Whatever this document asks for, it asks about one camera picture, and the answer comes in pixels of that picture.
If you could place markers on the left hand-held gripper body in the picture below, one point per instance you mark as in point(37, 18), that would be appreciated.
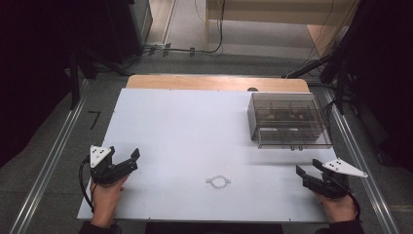
point(101, 172)

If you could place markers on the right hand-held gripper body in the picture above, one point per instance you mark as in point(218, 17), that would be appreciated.
point(331, 185)

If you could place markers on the clear plastic drawer box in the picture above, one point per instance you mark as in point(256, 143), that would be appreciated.
point(289, 120)

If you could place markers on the person's right hand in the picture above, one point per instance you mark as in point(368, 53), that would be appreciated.
point(339, 209)

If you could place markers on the person's left hand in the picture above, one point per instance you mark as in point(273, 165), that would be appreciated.
point(105, 201)

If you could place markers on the black metal stand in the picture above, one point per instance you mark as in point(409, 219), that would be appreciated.
point(75, 81)

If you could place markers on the small dark round object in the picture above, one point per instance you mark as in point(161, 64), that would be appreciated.
point(252, 89)

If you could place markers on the black tripod stand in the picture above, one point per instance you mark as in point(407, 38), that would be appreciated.
point(337, 61)

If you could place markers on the dark curtain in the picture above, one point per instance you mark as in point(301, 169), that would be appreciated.
point(32, 65)
point(386, 81)

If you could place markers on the dark cabinet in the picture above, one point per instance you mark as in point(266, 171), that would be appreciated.
point(130, 29)

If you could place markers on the light wooden desk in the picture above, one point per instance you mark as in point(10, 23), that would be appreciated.
point(279, 13)

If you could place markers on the metal floor rail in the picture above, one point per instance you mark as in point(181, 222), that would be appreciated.
point(363, 169)
point(48, 162)

